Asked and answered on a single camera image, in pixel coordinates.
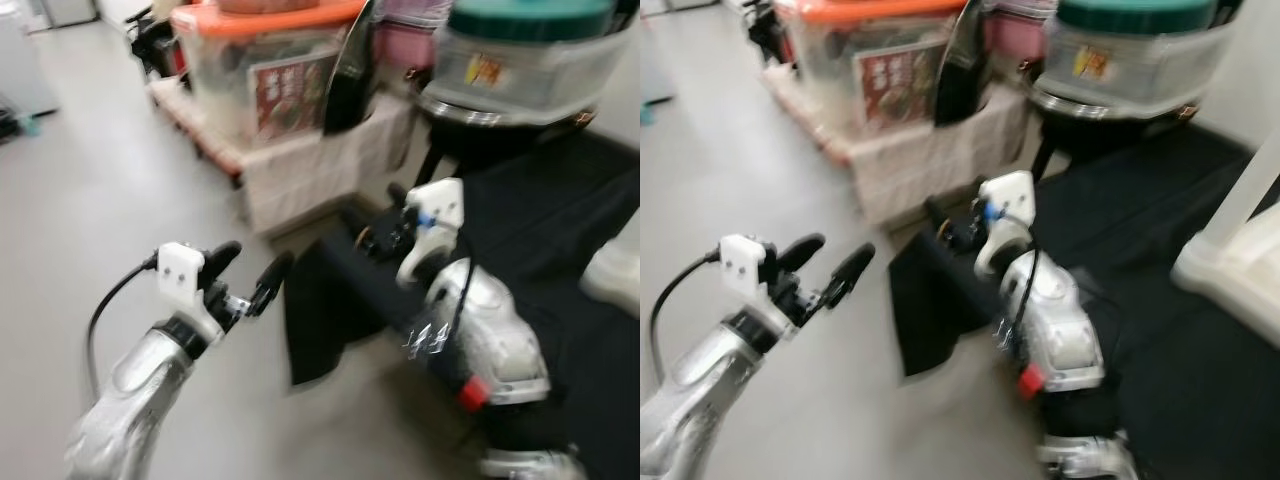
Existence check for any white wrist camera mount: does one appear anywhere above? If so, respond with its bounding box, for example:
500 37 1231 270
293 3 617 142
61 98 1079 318
975 170 1037 277
395 178 467 287
720 235 791 333
157 242 227 343

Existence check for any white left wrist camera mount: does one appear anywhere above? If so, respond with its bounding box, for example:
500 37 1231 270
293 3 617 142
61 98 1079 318
720 235 791 333
157 242 227 343

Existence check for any dark green lid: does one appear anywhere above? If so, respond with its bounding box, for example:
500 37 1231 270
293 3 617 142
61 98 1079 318
450 0 617 43
1058 0 1221 36

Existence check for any clear plastic storage box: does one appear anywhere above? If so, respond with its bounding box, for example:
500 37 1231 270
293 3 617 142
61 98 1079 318
420 25 641 127
1030 18 1251 117

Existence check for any red printed carton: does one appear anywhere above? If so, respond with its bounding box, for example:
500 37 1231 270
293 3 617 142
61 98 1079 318
855 40 946 131
250 55 341 141

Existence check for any black round basin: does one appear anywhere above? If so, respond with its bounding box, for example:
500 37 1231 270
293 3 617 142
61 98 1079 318
415 90 601 173
1028 85 1201 163

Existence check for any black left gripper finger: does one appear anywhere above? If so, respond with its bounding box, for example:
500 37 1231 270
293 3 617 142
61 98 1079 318
822 242 877 309
248 250 296 319
200 240 244 283
775 233 826 276

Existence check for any white plastic table top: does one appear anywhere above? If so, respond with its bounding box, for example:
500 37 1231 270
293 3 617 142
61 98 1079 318
580 215 641 317
1170 205 1280 347

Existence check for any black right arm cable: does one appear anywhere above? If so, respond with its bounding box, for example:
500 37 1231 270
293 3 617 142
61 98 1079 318
1003 215 1043 333
438 228 477 343

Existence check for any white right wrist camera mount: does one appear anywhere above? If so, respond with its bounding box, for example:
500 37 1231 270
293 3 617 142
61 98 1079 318
975 170 1037 277
395 178 467 287

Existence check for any pink container purple rim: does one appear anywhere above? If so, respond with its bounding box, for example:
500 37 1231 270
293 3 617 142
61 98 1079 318
385 0 451 26
995 0 1061 19

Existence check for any beige striped cloth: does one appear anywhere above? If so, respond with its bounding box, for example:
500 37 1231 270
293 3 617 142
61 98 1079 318
150 80 421 237
765 65 1037 227

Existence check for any black tablecloth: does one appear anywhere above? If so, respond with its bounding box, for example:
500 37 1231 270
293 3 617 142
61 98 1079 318
283 125 641 480
888 120 1280 480

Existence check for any black metal stand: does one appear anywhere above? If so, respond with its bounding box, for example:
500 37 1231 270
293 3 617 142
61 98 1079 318
413 140 451 187
1028 135 1063 181

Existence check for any clear box orange lid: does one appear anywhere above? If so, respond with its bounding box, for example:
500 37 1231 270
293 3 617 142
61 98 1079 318
775 0 967 137
170 0 367 143

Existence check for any pink plastic basin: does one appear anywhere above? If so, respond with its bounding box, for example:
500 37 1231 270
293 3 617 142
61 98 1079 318
985 12 1047 67
375 20 437 73

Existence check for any black bag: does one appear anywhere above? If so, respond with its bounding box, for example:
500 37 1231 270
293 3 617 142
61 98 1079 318
935 0 997 127
325 0 387 137

